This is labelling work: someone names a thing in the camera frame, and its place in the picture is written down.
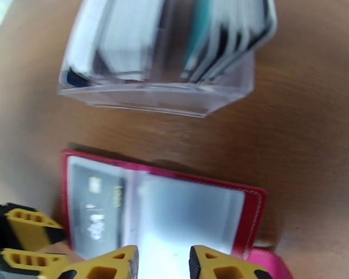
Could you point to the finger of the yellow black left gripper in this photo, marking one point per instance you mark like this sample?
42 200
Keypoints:
32 262
37 228

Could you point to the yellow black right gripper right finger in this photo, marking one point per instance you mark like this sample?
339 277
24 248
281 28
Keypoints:
221 266

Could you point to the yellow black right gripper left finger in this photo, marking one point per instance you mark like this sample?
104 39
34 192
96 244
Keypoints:
104 266

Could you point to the red leather card holder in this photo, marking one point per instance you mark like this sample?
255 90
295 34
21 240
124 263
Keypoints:
250 217

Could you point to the black credit card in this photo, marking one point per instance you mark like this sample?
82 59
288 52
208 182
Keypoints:
96 199

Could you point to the clear acrylic card organizer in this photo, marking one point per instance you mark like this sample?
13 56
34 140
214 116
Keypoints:
163 101

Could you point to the teal card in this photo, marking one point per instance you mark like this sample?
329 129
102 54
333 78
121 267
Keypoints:
199 31

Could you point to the white card with blue edge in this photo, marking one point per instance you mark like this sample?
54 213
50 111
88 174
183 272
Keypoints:
84 31

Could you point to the white card with black edge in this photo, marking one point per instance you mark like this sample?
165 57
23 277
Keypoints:
259 25
221 48

